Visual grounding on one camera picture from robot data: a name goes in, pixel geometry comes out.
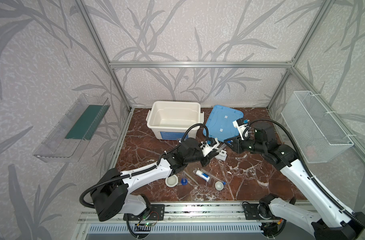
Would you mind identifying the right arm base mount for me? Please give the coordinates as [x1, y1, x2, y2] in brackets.
[242, 202, 275, 220]

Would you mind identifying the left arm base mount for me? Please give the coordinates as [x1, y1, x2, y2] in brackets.
[123, 204, 165, 221]

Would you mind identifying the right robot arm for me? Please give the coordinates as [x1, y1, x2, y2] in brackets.
[224, 119, 365, 240]

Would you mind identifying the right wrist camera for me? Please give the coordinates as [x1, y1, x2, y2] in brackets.
[233, 118, 249, 135]

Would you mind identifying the aluminium front rail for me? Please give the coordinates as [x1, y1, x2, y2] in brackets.
[77, 201, 317, 224]

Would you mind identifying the cork-stoppered glass test tube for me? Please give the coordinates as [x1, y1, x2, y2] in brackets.
[217, 144, 227, 152]

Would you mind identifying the small white ceramic crucible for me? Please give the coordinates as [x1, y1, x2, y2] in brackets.
[215, 181, 224, 191]

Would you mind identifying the white test tube rack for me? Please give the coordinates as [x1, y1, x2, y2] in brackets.
[215, 150, 227, 161]

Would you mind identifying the white wire mesh basket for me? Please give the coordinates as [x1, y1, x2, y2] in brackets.
[282, 91, 354, 164]

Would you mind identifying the white gauze roll blue label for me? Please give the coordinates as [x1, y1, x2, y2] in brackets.
[194, 169, 212, 183]

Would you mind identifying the blue plastic bin lid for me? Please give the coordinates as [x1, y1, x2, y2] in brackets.
[206, 105, 244, 142]

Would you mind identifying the white plastic storage bin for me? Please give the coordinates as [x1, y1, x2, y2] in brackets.
[146, 101, 204, 141]

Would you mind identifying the clear acrylic wall shelf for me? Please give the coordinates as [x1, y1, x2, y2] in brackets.
[33, 94, 110, 163]

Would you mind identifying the large white ceramic dish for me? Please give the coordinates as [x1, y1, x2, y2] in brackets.
[165, 175, 178, 188]

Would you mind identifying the blue base small flask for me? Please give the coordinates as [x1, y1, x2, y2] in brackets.
[180, 178, 188, 186]

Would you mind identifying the blue-capped test tube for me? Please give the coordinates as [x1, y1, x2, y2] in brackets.
[200, 169, 227, 185]

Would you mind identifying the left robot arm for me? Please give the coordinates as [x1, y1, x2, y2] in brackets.
[79, 123, 220, 222]

